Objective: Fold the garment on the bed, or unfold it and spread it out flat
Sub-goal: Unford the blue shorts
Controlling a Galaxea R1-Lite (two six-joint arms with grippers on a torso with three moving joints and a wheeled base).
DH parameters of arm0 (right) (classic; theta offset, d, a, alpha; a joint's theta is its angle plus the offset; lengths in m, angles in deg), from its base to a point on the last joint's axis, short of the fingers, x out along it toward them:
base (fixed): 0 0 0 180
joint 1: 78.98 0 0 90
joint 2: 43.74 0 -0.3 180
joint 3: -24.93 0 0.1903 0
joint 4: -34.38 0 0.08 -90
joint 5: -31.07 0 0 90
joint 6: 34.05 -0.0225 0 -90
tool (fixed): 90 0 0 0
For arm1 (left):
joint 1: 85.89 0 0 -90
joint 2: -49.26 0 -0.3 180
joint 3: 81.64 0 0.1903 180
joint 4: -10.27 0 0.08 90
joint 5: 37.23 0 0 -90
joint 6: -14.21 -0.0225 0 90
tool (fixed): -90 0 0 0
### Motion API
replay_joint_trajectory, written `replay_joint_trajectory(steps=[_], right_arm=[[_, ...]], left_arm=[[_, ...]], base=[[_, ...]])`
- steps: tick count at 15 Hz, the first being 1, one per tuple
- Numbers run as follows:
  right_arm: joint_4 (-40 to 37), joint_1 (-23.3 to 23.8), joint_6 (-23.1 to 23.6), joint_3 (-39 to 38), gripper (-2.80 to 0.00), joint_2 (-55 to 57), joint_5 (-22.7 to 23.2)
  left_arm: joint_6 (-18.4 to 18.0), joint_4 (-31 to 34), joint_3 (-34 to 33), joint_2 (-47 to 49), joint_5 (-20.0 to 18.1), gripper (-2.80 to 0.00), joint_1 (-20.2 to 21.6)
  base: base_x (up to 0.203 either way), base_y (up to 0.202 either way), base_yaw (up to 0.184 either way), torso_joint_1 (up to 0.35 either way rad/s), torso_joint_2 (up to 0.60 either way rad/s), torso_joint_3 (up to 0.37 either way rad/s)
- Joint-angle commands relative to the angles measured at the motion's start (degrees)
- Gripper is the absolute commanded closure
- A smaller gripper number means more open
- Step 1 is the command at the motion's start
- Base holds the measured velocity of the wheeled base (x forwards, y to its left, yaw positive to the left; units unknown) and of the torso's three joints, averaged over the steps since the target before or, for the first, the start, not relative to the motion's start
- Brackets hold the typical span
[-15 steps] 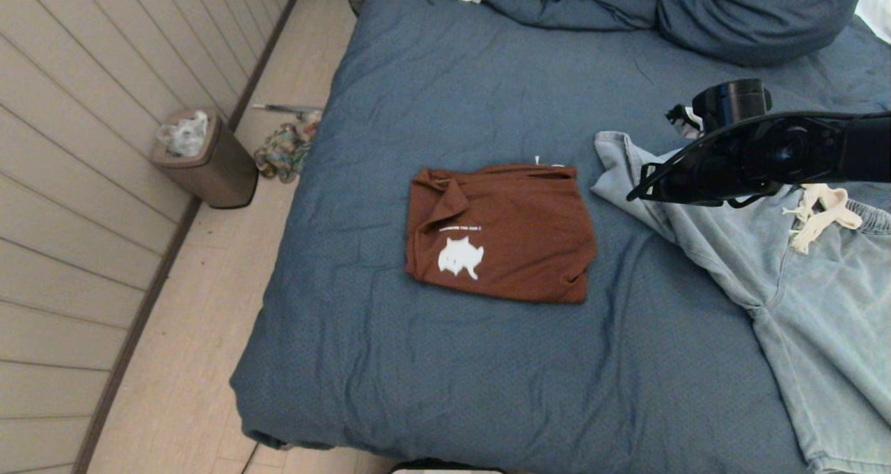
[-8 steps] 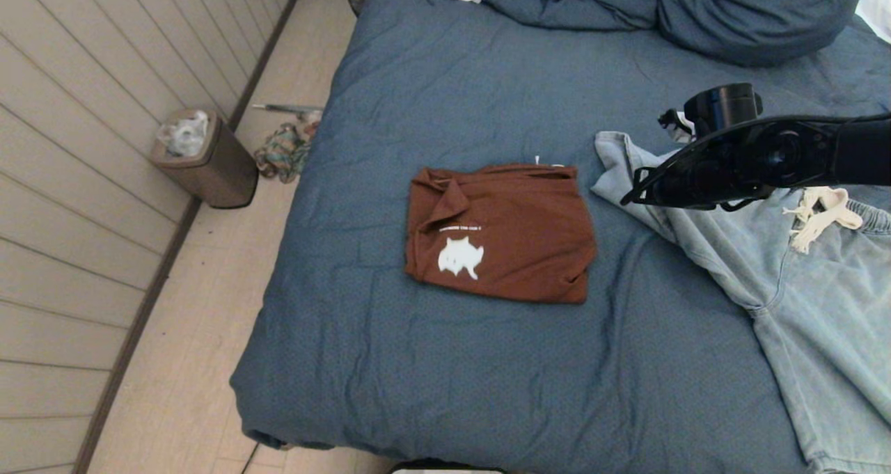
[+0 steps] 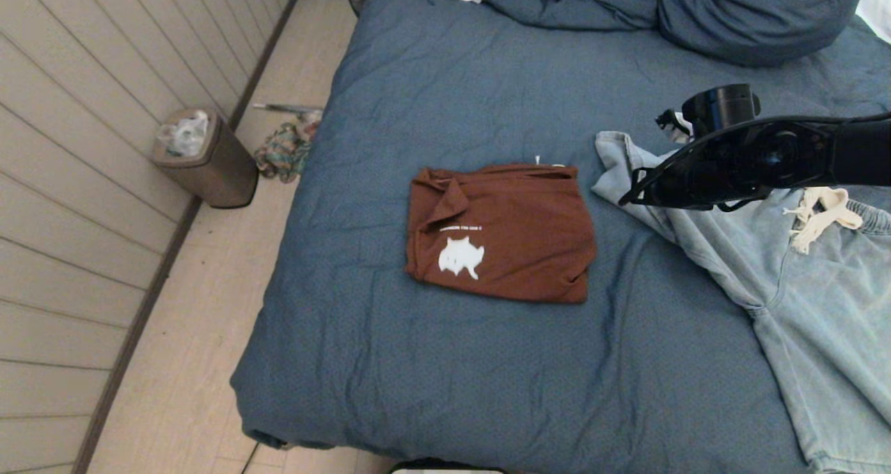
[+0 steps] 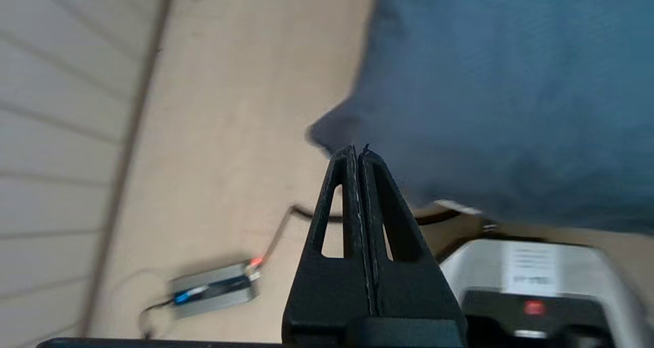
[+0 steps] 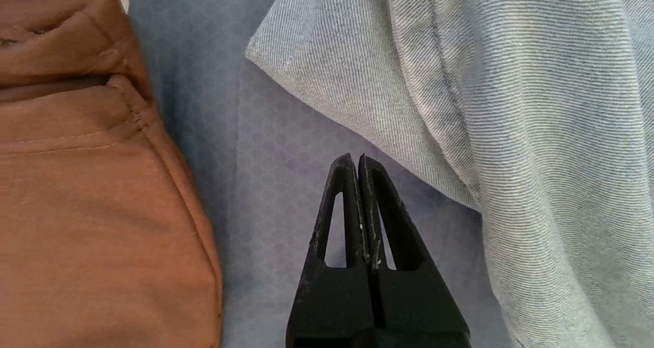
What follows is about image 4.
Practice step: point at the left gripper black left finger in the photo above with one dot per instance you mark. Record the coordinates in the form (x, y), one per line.
(327, 292)

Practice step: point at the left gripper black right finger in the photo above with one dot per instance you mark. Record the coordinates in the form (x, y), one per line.
(414, 292)

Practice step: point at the blue bed sheet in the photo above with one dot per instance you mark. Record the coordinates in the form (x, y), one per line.
(511, 82)

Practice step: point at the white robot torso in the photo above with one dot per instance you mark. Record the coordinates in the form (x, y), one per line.
(531, 276)

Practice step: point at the grey power box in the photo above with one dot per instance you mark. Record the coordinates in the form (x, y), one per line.
(214, 289)

